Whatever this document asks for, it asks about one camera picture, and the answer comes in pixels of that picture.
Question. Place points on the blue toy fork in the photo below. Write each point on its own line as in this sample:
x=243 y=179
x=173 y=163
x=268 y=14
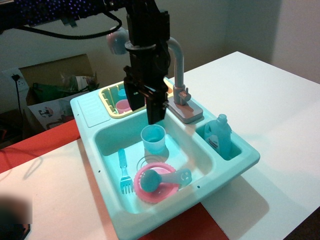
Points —
x=126 y=182

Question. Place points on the red mat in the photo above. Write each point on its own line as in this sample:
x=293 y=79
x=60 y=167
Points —
x=38 y=145

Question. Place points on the small blue cup in rack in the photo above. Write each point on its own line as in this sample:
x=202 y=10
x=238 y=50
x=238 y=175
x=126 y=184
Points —
x=122 y=94

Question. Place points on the white wall outlet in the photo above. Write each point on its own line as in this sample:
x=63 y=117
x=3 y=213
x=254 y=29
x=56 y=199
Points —
x=16 y=78

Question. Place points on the pink cup in rack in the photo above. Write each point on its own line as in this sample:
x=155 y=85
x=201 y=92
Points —
x=123 y=106

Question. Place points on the pink toy plate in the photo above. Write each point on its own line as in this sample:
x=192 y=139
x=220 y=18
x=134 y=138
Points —
x=163 y=191

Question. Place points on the grey toy faucet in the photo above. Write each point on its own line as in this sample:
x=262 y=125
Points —
x=180 y=103

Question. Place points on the blue dish soap bottle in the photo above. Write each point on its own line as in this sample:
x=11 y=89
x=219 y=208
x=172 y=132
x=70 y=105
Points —
x=217 y=133

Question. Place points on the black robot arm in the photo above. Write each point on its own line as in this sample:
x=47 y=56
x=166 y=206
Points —
x=147 y=45

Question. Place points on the yellow dish rack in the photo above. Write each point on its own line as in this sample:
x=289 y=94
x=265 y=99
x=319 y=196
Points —
x=109 y=97

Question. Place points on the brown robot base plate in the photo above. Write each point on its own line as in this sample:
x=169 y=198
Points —
x=14 y=231

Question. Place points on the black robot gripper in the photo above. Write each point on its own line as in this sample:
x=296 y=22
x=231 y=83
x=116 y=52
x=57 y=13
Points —
x=145 y=79

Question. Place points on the cardboard box with bags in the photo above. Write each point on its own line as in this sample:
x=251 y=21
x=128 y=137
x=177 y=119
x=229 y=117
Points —
x=52 y=85

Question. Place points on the turquoise toy sink unit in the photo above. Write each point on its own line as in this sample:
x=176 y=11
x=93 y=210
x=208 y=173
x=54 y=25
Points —
x=103 y=135

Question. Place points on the blue toy spoon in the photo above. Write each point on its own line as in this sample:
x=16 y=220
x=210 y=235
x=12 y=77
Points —
x=150 y=180

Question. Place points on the large blue cup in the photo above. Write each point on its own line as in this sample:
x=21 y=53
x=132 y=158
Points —
x=153 y=138

